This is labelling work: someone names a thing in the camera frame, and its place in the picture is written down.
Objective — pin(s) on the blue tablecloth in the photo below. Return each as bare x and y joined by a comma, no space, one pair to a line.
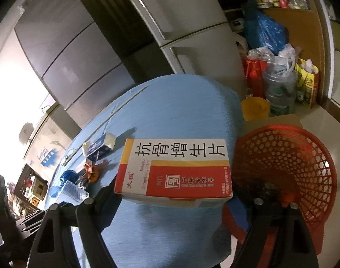
170,109

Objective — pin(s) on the large blue plastic bag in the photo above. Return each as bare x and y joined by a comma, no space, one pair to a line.
266,29

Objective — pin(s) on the cardboard box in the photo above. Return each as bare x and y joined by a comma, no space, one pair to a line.
273,120

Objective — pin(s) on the white red medicine box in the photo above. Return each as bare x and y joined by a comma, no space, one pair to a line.
175,170

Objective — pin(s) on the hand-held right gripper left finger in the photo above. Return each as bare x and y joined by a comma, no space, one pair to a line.
105,201

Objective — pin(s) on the red gift bag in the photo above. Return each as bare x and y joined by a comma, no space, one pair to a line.
253,75

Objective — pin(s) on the orange wrapper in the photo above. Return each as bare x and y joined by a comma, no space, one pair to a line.
91,172

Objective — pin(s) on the white round appliance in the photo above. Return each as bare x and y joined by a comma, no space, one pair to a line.
26,132

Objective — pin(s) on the dark wooden crate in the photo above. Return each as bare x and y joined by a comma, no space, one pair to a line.
33,182

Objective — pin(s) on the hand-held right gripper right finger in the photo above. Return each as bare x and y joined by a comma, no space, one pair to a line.
238,212

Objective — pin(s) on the clear water jug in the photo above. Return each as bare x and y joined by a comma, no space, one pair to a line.
280,89

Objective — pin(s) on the small blue plastic bag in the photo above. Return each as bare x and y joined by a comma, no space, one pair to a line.
67,177

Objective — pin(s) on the clear plastic tray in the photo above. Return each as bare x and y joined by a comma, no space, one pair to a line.
72,193

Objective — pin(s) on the grey refrigerator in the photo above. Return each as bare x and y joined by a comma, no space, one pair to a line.
66,44

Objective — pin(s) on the white crumpled plastic bags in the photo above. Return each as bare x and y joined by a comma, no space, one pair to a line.
273,55

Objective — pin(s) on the wooden cabinet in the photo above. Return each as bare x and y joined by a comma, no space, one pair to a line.
304,33

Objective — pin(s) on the white refrigerator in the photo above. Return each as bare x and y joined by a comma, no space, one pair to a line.
186,25

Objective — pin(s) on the red plastic mesh basket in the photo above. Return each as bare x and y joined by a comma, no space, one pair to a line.
287,162

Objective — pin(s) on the yellow printed bag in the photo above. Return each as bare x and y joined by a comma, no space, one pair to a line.
308,82

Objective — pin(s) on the blue white tissue packet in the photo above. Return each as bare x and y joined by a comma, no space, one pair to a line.
98,147

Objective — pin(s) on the blue white printed carton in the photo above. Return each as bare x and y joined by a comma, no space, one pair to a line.
51,148

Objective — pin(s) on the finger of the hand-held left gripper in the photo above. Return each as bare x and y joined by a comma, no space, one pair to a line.
33,227
30,218

